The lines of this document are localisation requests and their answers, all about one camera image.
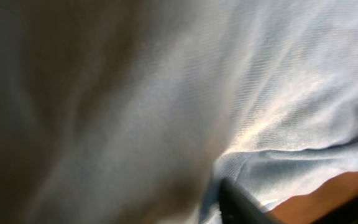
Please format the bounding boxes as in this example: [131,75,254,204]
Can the light blue t-shirt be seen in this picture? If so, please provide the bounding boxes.
[0,0,358,223]

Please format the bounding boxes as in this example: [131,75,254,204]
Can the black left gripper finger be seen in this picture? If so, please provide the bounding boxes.
[218,179,282,224]

